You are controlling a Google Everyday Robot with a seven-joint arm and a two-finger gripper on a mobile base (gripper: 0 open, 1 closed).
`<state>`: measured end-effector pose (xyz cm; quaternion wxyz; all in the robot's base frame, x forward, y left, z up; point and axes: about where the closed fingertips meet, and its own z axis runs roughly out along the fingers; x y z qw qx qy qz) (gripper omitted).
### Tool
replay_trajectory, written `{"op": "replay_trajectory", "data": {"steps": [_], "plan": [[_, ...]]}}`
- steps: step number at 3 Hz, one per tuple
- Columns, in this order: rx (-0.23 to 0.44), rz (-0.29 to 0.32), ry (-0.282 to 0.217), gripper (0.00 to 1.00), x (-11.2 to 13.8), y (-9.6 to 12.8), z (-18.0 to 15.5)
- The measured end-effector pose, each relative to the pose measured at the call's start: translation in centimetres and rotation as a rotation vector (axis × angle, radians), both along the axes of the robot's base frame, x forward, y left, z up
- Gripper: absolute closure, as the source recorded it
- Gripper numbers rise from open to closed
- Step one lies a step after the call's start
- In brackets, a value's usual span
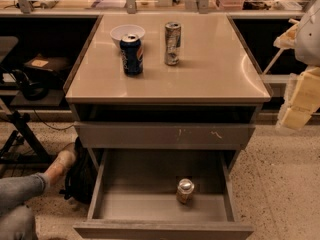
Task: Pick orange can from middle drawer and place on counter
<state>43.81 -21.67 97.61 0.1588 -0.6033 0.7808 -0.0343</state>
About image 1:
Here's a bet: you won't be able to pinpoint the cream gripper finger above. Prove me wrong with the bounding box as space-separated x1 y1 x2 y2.
273 24 298 50
276 67 320 130

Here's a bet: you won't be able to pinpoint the orange soda can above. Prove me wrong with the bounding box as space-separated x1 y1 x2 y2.
176 178 195 204

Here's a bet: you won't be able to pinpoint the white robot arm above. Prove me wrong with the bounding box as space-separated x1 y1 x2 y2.
274 9 320 134

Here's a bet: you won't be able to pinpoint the tall silver energy can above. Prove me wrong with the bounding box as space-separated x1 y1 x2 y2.
164 22 181 66

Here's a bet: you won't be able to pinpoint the blue Pepsi can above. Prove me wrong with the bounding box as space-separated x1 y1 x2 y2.
120 34 143 76

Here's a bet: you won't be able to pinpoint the open middle drawer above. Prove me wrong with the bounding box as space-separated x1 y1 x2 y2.
74 150 253 240

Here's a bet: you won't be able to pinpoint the grey upper drawer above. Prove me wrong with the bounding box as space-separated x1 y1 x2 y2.
74 122 255 150

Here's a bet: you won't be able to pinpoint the grey cabinet with beige top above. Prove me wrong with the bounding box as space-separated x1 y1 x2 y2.
66 13 270 151

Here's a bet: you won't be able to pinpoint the white bowl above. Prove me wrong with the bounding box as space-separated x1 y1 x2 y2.
110 24 145 48

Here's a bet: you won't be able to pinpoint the dark box with label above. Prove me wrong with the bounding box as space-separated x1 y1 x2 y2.
23 54 72 80

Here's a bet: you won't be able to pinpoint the black backpack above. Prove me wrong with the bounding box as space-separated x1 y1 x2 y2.
60 138 97 204

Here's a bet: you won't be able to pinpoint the beige shoe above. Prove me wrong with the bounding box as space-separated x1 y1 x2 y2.
44 143 77 185

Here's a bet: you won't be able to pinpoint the black headphones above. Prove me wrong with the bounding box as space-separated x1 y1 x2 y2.
12 69 49 101

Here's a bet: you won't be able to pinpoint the black folding stand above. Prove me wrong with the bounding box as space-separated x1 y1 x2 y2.
0 99 52 165

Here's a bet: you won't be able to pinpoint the person's leg in jeans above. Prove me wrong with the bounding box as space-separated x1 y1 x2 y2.
0 173 50 240

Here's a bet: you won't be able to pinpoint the white stick with handle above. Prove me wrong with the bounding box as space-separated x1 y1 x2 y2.
261 18 300 76

